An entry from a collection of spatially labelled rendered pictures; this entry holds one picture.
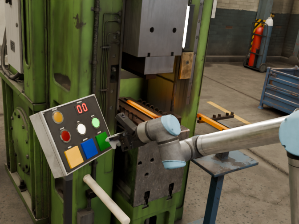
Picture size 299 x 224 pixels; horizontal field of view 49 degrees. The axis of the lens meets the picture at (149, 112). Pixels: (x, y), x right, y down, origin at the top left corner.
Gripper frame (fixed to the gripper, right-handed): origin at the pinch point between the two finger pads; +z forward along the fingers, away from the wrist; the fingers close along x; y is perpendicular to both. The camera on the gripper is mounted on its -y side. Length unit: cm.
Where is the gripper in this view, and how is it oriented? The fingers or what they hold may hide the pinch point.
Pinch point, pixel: (107, 138)
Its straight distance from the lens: 154.4
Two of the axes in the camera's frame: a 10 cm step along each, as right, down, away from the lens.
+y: 3.5, 9.3, 0.8
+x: 4.9, -2.6, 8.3
